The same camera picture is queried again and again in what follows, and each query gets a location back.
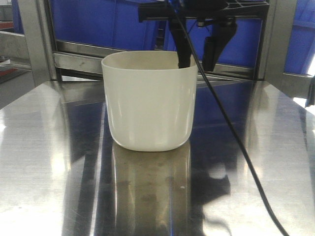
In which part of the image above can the blue crate behind shelf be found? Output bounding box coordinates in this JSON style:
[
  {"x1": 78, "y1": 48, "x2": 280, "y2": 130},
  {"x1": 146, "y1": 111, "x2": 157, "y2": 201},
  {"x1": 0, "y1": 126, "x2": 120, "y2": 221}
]
[{"x1": 50, "y1": 0, "x2": 261, "y2": 67}]

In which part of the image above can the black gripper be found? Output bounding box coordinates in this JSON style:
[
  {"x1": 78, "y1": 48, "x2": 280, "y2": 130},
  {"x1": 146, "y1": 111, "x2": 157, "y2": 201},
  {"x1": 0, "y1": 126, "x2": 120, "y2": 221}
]
[{"x1": 138, "y1": 0, "x2": 268, "y2": 72}]

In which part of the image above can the white plastic bin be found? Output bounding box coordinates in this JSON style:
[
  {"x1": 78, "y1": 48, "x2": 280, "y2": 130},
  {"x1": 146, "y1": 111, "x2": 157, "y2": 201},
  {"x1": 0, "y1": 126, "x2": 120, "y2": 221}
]
[{"x1": 101, "y1": 51, "x2": 197, "y2": 151}]

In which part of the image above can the black cable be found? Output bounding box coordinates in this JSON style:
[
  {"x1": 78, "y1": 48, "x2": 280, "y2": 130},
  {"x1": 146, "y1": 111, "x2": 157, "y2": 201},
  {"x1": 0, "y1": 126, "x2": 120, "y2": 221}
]
[{"x1": 166, "y1": 0, "x2": 290, "y2": 236}]

